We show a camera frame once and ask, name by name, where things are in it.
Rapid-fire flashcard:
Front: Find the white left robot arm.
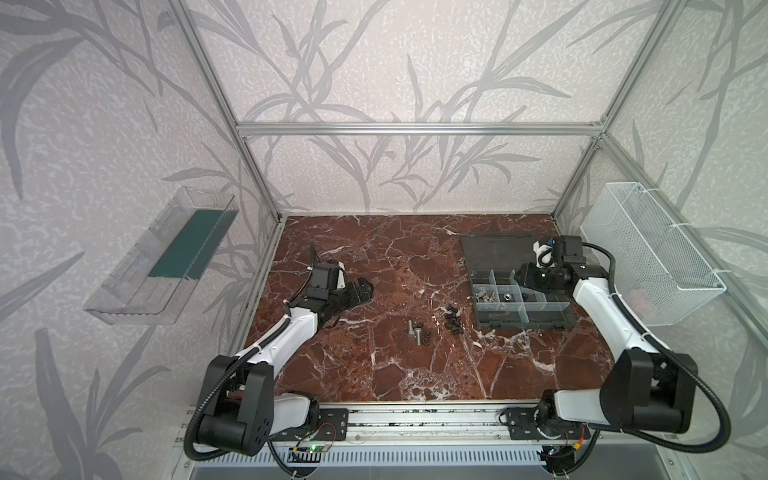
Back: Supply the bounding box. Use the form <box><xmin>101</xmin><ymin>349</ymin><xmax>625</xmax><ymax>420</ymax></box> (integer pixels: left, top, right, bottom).
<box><xmin>183</xmin><ymin>261</ymin><xmax>374</xmax><ymax>462</ymax></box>

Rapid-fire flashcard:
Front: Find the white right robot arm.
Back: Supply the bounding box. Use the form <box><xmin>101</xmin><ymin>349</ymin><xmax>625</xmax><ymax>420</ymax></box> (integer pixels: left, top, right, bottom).
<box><xmin>515</xmin><ymin>235</ymin><xmax>732</xmax><ymax>454</ymax></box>

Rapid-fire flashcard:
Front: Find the pile of screws and nuts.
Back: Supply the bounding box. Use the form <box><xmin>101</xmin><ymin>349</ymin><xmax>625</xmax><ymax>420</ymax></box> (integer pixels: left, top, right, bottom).
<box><xmin>408</xmin><ymin>320</ymin><xmax>431</xmax><ymax>346</ymax></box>

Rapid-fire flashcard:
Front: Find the pink object in basket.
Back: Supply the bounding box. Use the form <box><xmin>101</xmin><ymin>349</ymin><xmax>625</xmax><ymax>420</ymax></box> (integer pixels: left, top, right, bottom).
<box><xmin>624</xmin><ymin>289</ymin><xmax>655</xmax><ymax>317</ymax></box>

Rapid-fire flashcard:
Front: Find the clear plastic organizer box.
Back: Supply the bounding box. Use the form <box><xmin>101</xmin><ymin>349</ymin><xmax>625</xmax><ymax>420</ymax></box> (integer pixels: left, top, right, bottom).
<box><xmin>461</xmin><ymin>233</ymin><xmax>577</xmax><ymax>330</ymax></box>

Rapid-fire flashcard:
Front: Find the silver wing nut in box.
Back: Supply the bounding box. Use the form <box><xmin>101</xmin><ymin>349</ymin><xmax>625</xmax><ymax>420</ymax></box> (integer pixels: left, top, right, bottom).
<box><xmin>473</xmin><ymin>288</ymin><xmax>498</xmax><ymax>304</ymax></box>

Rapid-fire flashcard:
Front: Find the black socket screw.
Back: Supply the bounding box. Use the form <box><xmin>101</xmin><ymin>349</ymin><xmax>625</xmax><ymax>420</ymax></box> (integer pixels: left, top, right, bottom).
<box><xmin>444</xmin><ymin>305</ymin><xmax>464</xmax><ymax>335</ymax></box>

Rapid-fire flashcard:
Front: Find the aluminium rear crossbar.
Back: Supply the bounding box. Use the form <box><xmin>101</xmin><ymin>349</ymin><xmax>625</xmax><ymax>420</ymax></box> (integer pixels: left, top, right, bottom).
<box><xmin>236</xmin><ymin>122</ymin><xmax>602</xmax><ymax>137</ymax></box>

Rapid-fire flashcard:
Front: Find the white wire mesh basket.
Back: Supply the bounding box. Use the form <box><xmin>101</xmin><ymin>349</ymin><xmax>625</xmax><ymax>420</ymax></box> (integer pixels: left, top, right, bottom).
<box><xmin>581</xmin><ymin>182</ymin><xmax>727</xmax><ymax>327</ymax></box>

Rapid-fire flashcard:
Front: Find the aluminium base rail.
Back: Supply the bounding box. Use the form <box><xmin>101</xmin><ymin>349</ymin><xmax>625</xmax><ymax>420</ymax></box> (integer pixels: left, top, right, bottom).
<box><xmin>263</xmin><ymin>400</ymin><xmax>679</xmax><ymax>446</ymax></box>

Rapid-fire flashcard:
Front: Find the clear wall shelf green bottom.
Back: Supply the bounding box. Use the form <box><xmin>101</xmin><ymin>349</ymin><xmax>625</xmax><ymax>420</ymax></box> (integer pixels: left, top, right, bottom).
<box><xmin>84</xmin><ymin>187</ymin><xmax>239</xmax><ymax>326</ymax></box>

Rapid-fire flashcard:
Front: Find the aluminium frame post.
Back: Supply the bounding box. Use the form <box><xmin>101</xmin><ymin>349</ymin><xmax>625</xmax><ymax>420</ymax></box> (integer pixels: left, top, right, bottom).
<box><xmin>551</xmin><ymin>0</ymin><xmax>687</xmax><ymax>218</ymax></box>

